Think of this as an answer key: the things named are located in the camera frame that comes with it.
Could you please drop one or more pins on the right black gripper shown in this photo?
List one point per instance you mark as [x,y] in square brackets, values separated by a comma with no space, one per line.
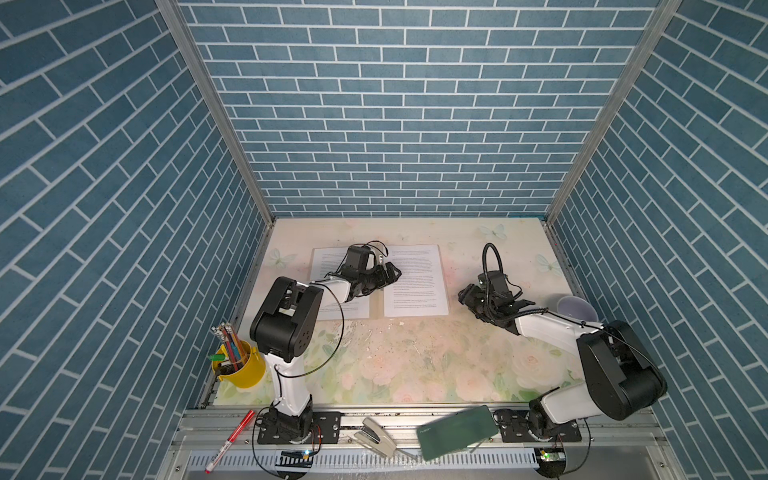
[468,295]

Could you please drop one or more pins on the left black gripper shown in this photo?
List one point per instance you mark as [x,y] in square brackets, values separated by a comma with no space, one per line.
[382,280]

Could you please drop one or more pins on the text printed paper sheet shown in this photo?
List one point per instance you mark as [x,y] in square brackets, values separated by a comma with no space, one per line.
[324,261]

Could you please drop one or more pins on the small-text printed paper sheet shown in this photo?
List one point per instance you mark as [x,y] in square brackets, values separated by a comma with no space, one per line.
[420,291]

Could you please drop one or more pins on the beige cardboard file folder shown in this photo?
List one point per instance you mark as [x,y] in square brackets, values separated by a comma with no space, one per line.
[376,304]

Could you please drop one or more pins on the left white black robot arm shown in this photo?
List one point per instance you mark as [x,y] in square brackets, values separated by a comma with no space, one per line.
[284,326]

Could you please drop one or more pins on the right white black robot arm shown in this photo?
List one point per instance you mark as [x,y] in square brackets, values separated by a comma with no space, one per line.
[620,378]

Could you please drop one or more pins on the lavender ceramic cup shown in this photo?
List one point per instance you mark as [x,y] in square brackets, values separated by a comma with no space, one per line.
[577,308]

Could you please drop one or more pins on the green notebook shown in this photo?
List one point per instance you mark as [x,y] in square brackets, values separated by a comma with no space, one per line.
[456,432]

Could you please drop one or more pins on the coloured pencils bundle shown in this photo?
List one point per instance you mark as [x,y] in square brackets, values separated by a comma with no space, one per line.
[235,352]

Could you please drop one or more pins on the yellow pen holder cup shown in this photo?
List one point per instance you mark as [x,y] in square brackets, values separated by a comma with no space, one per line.
[249,373]

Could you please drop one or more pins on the grey stapler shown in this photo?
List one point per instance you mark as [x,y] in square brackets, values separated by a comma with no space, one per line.
[374,437]

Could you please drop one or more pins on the right controller board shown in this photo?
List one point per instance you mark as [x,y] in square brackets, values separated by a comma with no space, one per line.
[551,462]

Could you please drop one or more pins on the controller board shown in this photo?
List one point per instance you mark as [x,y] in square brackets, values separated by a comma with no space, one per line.
[293,464]
[551,462]

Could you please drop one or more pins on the red white marker pen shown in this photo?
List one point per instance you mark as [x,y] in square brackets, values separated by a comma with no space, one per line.
[215,461]

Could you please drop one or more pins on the left controller board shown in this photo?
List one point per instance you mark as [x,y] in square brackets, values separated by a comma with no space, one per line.
[293,464]

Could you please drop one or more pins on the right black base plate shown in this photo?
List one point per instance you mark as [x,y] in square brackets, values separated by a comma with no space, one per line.
[519,426]

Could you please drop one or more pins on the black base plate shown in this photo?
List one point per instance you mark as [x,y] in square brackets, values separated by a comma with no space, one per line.
[327,426]
[519,426]

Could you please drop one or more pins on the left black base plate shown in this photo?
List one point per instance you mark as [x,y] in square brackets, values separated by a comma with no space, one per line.
[327,426]

